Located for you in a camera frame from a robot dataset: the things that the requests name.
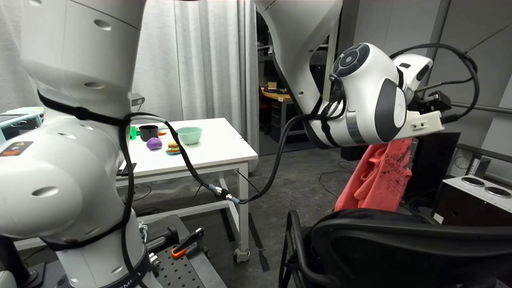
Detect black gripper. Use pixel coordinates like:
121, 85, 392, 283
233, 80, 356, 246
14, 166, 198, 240
417, 90, 456, 125

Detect salmon pink sweatshirt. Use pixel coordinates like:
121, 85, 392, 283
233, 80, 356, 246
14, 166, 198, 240
332, 136, 416, 214

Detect black office chair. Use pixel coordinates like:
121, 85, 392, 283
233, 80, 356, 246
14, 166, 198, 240
276, 206, 512, 288

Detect low black white-topped cabinet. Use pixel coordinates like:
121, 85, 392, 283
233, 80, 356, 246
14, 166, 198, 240
430, 173, 512, 229

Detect wooden workbench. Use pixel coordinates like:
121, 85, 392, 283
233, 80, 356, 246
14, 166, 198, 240
257, 78, 308, 144

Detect white rolling table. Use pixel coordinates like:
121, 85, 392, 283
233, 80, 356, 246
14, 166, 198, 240
113, 117, 260, 264

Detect white curtain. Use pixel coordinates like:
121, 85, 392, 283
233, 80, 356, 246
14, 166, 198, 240
129, 0, 260, 152

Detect teal bowl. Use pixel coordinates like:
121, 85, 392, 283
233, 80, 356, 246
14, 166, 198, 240
174, 125, 203, 147

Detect black cup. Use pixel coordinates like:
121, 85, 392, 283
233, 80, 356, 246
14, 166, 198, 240
137, 123, 161, 142

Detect teal screen device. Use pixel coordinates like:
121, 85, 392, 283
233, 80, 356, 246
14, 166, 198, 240
0, 106, 48, 146

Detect grey wall handrail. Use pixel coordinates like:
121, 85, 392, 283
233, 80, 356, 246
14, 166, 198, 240
449, 101, 512, 117

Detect black looped wrist cable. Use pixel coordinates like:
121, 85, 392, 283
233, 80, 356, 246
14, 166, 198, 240
387, 42, 481, 125

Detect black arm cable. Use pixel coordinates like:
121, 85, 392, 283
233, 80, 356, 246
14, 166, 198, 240
113, 98, 348, 208

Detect orange handled black clamp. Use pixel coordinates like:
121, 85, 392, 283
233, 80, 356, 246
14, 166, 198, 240
145, 226, 206, 262

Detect black clamp orange handles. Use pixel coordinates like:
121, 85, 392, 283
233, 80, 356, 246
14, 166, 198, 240
142, 213, 232, 288

